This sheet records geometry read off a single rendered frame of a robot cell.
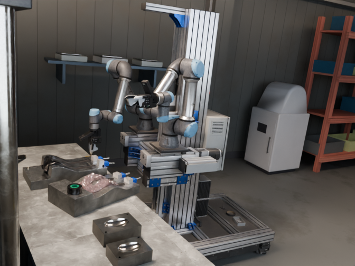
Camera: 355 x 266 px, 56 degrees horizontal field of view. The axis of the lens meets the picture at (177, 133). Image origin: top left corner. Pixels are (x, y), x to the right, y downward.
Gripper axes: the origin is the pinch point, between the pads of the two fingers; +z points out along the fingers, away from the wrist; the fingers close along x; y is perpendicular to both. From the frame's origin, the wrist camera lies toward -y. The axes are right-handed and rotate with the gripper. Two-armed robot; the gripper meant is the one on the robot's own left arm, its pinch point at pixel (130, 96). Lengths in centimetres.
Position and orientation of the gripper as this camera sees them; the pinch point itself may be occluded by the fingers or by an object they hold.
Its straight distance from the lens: 189.1
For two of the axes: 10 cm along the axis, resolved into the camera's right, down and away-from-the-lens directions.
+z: -6.1, 1.4, -7.8
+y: 0.1, 9.9, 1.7
